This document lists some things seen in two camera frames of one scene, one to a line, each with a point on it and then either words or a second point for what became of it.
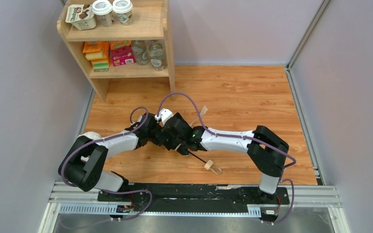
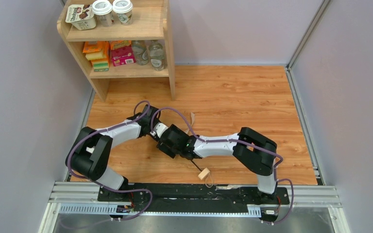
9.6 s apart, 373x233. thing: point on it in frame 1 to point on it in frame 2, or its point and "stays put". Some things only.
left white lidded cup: [102, 9] stays put
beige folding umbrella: [208, 164] to [204, 174]
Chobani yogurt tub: [82, 16] stays put
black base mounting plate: [193, 197] stays put
